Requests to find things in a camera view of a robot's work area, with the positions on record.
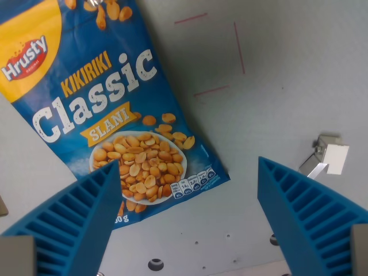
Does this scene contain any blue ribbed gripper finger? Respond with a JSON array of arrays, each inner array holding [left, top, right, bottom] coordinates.
[[257, 156, 368, 276], [1, 159, 121, 276]]

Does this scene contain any blue Hrusty peanut bag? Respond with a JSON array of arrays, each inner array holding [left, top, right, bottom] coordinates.
[[0, 0, 231, 232]]

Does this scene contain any white metal bracket block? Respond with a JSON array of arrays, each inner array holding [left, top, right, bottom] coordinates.
[[298, 132, 350, 179]]

